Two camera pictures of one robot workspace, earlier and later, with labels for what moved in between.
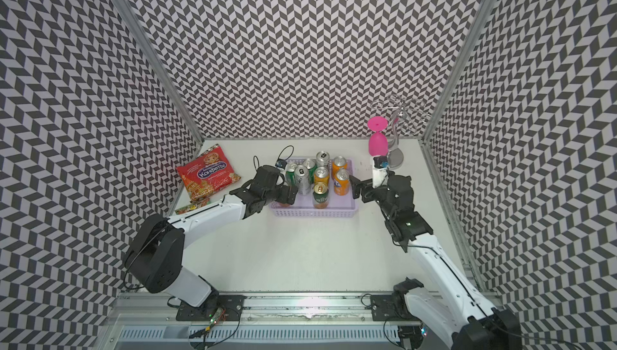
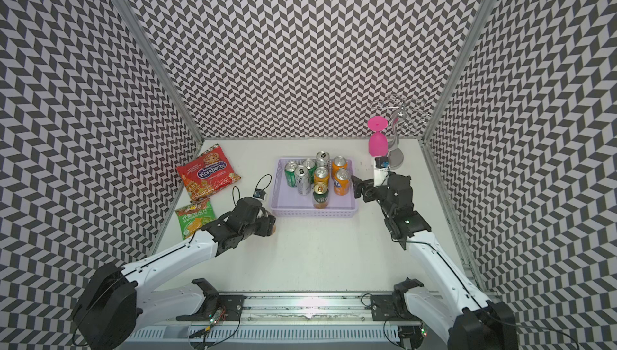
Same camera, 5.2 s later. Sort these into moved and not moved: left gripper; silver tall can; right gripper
Moved: left gripper
Not moved: right gripper; silver tall can
